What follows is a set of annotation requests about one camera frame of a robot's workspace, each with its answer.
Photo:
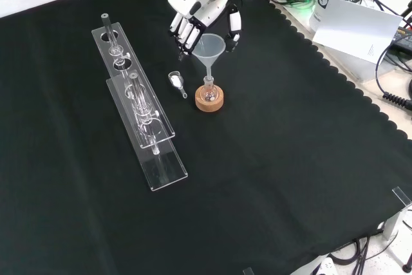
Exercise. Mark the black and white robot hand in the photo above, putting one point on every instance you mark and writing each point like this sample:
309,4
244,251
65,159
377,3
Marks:
193,1

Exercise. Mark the clear plastic funnel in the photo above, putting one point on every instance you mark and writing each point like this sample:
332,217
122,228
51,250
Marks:
209,51

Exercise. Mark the glass weighing funnel with powder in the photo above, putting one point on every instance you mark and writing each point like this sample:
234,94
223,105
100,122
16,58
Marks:
175,80

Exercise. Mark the small glass round-bottom flask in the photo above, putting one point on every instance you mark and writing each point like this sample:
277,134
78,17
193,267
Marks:
210,93

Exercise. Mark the clear acrylic funnel stand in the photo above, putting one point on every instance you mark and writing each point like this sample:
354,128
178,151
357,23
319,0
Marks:
145,117

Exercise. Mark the pale board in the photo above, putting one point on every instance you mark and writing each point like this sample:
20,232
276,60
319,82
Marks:
357,27

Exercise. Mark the black cloth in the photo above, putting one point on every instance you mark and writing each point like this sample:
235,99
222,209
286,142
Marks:
257,159

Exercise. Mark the black power adapter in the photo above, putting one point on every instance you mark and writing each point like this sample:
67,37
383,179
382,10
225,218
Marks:
402,36

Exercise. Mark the small clear acrylic clip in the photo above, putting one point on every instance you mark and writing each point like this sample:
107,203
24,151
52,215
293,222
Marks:
248,271

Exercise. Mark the white power strip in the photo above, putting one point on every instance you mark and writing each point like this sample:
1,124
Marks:
325,267

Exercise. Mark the black tripod foot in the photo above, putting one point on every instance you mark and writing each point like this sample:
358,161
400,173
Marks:
407,267

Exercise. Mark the clear bracket with metal clamp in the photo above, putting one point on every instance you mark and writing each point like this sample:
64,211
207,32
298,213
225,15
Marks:
397,217

